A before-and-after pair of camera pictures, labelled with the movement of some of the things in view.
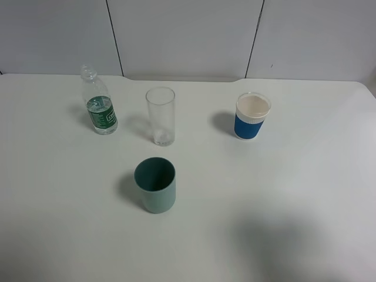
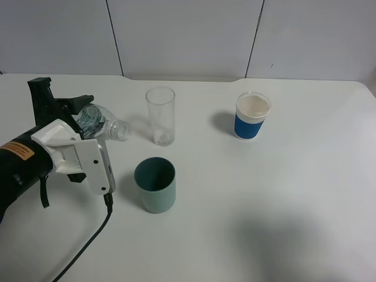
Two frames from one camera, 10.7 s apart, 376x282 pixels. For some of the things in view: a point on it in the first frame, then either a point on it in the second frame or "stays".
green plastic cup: (155, 179) stays
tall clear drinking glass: (161, 101) stays
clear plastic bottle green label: (100, 106) to (96, 122)
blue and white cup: (252, 108) stays
